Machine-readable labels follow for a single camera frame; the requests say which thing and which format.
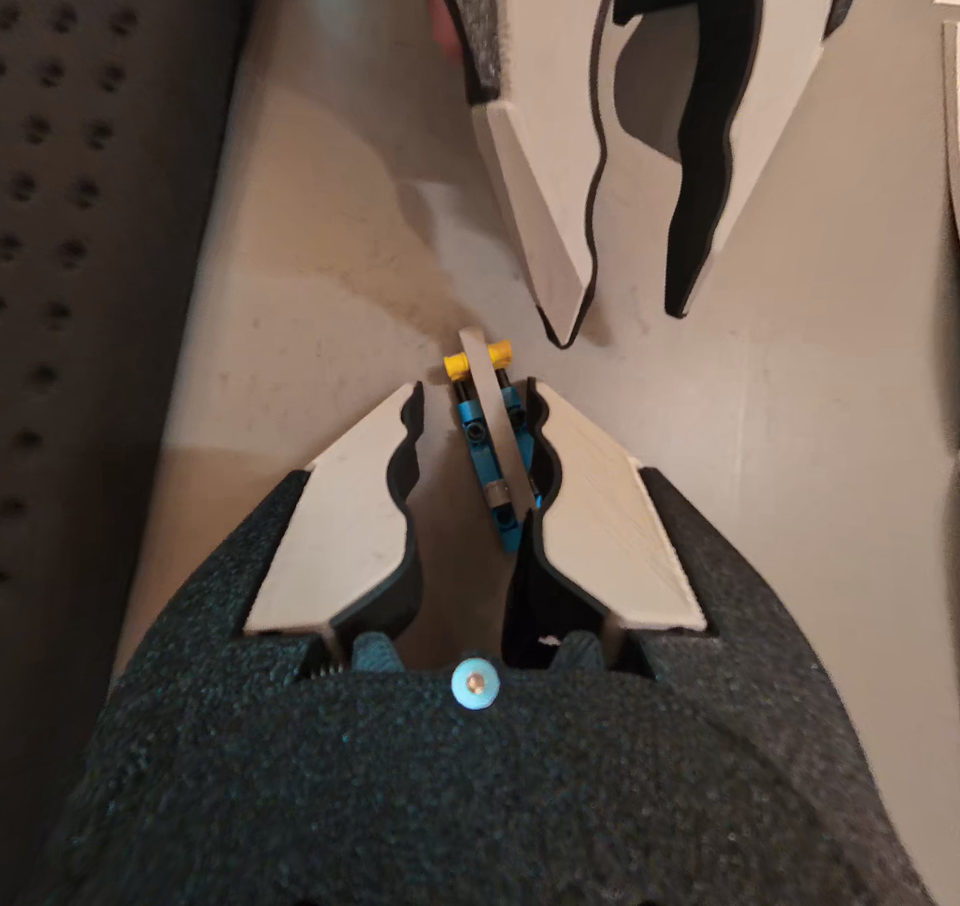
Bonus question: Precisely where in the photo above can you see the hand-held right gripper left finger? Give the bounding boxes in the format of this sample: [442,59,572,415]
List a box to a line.
[243,381,426,645]

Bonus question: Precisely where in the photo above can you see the black perforated pad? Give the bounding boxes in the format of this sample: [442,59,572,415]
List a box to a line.
[0,0,258,772]

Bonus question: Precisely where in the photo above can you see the long grey building beam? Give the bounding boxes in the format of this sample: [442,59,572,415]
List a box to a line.
[459,327,538,511]

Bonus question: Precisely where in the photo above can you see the blue panel with black pins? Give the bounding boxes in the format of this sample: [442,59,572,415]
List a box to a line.
[452,366,546,555]

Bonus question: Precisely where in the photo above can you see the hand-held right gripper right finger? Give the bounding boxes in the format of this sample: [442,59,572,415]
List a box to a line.
[501,375,710,671]

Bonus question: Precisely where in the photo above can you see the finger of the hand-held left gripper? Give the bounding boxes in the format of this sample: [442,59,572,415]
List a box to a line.
[471,0,631,351]
[611,0,860,320]

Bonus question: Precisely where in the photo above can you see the instruction booklet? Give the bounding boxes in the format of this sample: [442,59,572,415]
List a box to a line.
[939,21,960,241]

